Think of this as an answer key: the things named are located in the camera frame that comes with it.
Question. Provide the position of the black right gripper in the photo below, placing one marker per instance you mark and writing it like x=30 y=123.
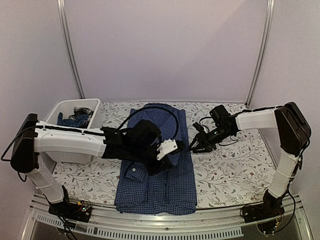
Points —
x=204 y=142

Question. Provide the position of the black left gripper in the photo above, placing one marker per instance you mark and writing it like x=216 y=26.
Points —
x=165 y=165

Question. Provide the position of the blue plaid button shirt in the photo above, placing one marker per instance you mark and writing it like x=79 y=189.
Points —
x=172 y=191

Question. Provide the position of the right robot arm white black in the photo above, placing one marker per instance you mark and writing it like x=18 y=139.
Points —
x=294 y=136

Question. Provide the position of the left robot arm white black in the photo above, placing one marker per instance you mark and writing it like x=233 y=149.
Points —
x=69 y=144

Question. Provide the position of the white plastic laundry bin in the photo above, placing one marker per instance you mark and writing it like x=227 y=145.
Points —
x=66 y=107

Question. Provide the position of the floral patterned table cloth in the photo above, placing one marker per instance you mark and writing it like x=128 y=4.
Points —
x=238 y=172

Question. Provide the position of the teal blue garment in bin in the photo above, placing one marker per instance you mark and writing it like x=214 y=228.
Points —
x=81 y=121

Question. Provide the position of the black white plaid garment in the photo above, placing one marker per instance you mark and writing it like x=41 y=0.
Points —
x=83 y=112

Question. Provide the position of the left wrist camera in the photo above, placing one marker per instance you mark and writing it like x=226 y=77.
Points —
x=155 y=123

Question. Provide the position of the aluminium front rail base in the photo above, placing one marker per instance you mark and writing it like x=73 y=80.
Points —
x=226 y=223

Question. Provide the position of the right aluminium frame post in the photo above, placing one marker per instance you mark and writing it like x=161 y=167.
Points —
x=270 y=5

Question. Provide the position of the aluminium frame post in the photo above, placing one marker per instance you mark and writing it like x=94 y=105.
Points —
x=270 y=5
x=61 y=7

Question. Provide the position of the left aluminium frame post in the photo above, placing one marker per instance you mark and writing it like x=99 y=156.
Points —
x=61 y=7

